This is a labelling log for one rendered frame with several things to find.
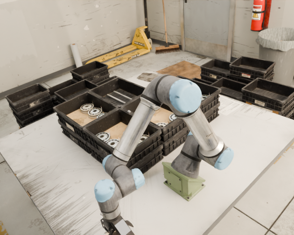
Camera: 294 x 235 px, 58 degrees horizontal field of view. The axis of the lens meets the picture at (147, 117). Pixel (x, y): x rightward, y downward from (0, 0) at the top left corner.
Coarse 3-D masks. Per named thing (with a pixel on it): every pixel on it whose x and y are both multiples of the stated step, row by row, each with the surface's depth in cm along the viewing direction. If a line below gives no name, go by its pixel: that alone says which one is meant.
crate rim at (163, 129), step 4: (132, 100) 182; (124, 108) 175; (132, 112) 169; (176, 120) 157; (180, 120) 160; (156, 124) 155; (168, 124) 154; (172, 124) 156; (164, 128) 152; (168, 128) 154
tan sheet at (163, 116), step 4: (160, 112) 184; (164, 112) 183; (168, 112) 183; (172, 112) 182; (156, 116) 181; (160, 116) 180; (164, 116) 180; (168, 116) 179; (152, 120) 177; (156, 120) 176; (160, 120) 176; (164, 120) 175; (168, 120) 175
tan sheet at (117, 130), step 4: (116, 124) 177; (120, 124) 177; (124, 124) 176; (112, 128) 174; (116, 128) 174; (120, 128) 173; (124, 128) 173; (108, 132) 171; (112, 132) 170; (116, 132) 170; (120, 132) 169; (112, 136) 167; (116, 136) 167; (120, 136) 166
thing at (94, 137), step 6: (120, 108) 175; (108, 114) 171; (132, 114) 167; (96, 120) 166; (156, 126) 154; (84, 132) 160; (90, 132) 156; (156, 132) 149; (96, 138) 150; (150, 138) 146; (102, 144) 147; (138, 144) 142; (144, 144) 144
